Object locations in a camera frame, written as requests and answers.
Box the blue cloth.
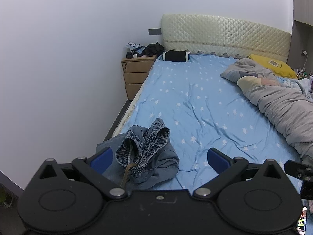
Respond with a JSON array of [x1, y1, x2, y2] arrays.
[[131, 45, 147, 56]]

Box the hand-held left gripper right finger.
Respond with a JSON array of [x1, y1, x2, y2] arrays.
[[193, 148, 282, 199]]

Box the grey duvet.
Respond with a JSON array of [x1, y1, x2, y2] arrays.
[[220, 57, 313, 158]]

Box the light blue blanket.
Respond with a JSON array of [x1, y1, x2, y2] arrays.
[[277, 77, 313, 97]]

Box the bed with blue star sheet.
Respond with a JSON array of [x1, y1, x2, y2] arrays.
[[104, 52, 313, 208]]

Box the black garment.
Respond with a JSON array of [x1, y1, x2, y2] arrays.
[[144, 42, 165, 56]]

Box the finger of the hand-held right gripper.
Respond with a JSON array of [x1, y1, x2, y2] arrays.
[[284, 160, 313, 199]]

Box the smartphone with lit screen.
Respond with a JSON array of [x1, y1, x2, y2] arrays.
[[297, 206, 308, 233]]

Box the blue denim pants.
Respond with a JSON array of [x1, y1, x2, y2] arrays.
[[96, 117, 180, 191]]

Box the yellow pillow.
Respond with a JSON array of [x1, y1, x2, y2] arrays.
[[248, 54, 298, 79]]

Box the wall socket with white cable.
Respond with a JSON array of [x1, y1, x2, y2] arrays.
[[300, 50, 309, 70]]

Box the cream quilted headboard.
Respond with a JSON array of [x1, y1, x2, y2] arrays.
[[161, 14, 291, 63]]

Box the wooden nightstand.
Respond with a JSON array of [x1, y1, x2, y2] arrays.
[[121, 54, 158, 101]]

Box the black bolster pillow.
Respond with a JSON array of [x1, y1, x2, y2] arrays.
[[162, 50, 191, 63]]

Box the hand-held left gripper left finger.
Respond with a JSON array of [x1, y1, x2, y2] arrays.
[[37, 147, 129, 199]]

